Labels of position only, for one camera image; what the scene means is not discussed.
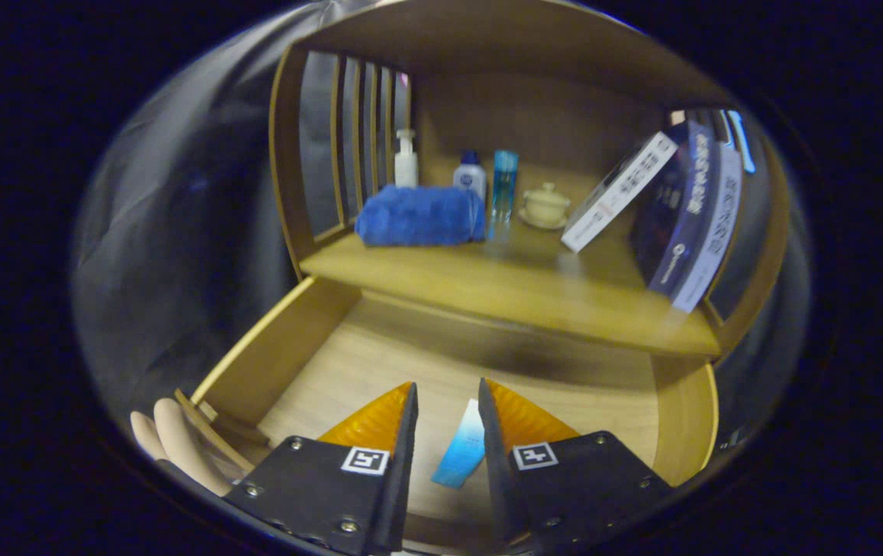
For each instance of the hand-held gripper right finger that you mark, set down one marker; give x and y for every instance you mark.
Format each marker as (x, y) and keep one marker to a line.
(499, 479)

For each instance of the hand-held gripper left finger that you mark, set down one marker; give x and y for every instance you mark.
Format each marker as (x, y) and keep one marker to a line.
(399, 479)

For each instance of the blue white tube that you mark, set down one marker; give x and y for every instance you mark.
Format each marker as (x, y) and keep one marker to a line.
(458, 455)

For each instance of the wooden drawer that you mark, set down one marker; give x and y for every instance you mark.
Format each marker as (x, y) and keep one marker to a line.
(411, 355)

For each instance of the wooden countertop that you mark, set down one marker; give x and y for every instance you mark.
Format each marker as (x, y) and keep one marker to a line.
(503, 286)

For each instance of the blue folded towel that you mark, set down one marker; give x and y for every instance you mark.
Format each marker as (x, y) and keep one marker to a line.
(418, 216)

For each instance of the beige lidded teacup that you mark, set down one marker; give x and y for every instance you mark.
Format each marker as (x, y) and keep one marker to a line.
(546, 207)

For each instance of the clear blue bottle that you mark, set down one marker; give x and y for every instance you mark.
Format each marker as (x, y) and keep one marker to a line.
(503, 193)

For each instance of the white bottle with blue cap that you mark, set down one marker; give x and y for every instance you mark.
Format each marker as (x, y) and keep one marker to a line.
(470, 179)

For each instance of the white book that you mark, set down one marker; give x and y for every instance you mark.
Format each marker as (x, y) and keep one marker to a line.
(619, 193)

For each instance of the white pump bottle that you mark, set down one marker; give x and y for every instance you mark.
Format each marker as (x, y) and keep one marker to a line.
(406, 166)

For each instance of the dark blue book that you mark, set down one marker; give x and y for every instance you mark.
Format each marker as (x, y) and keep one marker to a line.
(681, 216)

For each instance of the pale lilac book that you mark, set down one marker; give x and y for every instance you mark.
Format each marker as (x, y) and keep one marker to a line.
(719, 232)

